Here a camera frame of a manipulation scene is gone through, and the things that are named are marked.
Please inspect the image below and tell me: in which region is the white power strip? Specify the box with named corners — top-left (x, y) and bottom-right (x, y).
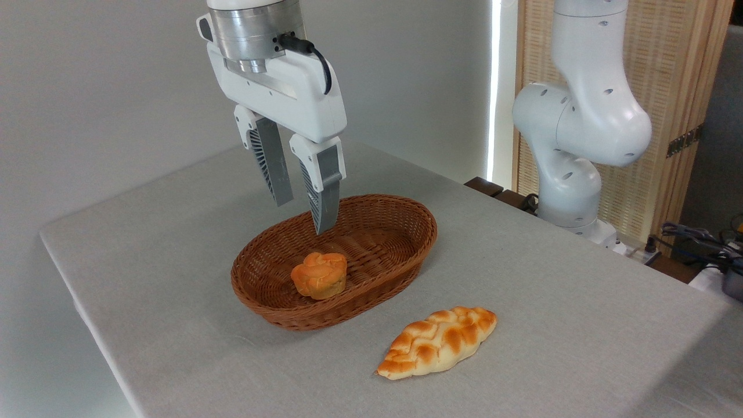
top-left (622, 243), bottom-right (663, 266)

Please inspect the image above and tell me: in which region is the braided golden bread loaf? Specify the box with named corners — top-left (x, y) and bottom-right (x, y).
top-left (376, 306), bottom-right (498, 381)

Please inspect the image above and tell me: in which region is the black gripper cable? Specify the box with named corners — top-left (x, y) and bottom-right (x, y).
top-left (278, 33), bottom-right (333, 96)

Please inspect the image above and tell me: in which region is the black screen hinge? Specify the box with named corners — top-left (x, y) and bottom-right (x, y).
top-left (666, 124), bottom-right (705, 158)

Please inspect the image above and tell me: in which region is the light wooden slatted screen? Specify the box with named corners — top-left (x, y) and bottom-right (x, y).
top-left (514, 0), bottom-right (735, 256)

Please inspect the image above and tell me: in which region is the dark wooden base stand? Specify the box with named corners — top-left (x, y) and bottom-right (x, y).
top-left (464, 176), bottom-right (539, 217)

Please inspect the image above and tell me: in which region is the orange muffin bread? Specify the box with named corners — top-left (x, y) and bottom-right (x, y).
top-left (290, 252), bottom-right (348, 301)

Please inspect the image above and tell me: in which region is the black cable bundle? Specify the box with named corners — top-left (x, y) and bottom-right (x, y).
top-left (658, 216), bottom-right (743, 275)

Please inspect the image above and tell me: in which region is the brown oval wicker basket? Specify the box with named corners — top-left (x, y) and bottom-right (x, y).
top-left (230, 194), bottom-right (438, 331)

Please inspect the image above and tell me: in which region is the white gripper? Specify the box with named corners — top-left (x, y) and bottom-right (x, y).
top-left (197, 14), bottom-right (348, 235)

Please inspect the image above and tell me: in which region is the grey tablecloth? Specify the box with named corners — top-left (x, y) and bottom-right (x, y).
top-left (39, 132), bottom-right (743, 418)

